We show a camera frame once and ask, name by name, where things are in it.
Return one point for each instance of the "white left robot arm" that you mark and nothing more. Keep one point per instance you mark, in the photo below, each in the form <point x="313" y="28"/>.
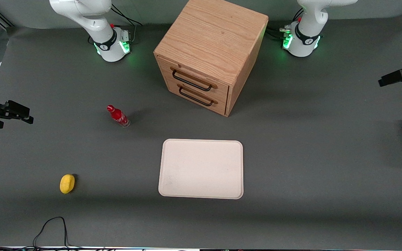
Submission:
<point x="305" y="31"/>

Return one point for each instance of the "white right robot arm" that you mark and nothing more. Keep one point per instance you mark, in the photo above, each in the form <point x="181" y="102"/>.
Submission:
<point x="96" y="21"/>

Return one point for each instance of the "cream plastic tray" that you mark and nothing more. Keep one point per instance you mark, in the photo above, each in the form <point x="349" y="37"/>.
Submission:
<point x="201" y="169"/>

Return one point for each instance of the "yellow lemon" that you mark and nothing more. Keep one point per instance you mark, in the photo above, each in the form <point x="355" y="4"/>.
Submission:
<point x="67" y="183"/>

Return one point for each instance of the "red cola bottle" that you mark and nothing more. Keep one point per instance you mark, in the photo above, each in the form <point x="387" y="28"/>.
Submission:
<point x="118" y="116"/>

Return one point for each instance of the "wooden drawer cabinet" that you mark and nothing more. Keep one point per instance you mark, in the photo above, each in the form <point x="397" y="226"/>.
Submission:
<point x="215" y="38"/>

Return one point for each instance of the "wooden drawer front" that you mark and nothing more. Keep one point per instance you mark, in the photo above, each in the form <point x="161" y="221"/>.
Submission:
<point x="201" y="75"/>
<point x="201" y="99"/>

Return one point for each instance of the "aluminium frame rail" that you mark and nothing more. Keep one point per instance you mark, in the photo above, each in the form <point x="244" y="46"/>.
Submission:
<point x="1" y="17"/>

